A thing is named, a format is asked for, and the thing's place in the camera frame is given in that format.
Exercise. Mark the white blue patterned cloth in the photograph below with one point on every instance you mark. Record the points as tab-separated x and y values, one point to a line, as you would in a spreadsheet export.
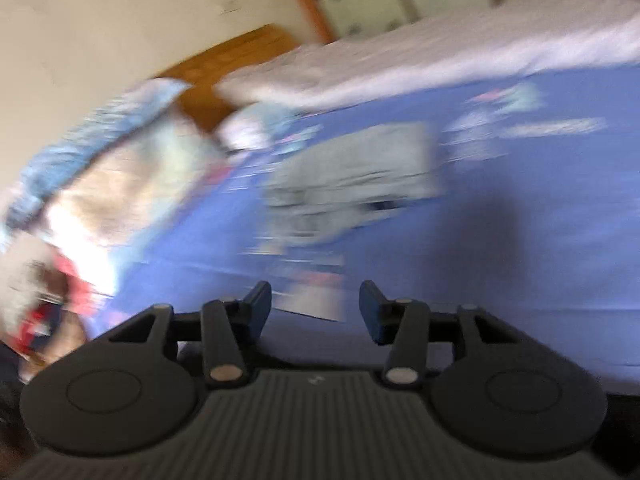
255	127

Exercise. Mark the grey pants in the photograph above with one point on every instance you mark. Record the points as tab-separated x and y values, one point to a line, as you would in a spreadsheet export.
360	170

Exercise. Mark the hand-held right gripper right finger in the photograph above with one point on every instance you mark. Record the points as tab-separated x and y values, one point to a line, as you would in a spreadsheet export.
374	312

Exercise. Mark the wooden headboard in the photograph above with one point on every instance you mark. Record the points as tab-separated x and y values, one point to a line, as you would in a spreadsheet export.
220	60

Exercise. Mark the pale pink quilt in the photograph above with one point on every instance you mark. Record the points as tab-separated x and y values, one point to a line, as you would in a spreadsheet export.
425	55

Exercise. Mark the red white cloth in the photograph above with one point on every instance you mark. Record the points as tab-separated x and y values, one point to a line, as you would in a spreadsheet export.
55	300

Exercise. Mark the light blue patterned pillow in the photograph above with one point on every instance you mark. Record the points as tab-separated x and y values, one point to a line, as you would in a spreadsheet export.
125	175

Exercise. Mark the blue printed bedsheet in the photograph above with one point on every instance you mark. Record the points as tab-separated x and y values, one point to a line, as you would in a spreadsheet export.
525	200

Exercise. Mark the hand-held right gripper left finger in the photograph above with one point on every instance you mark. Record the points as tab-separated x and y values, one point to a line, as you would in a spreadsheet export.
249	310

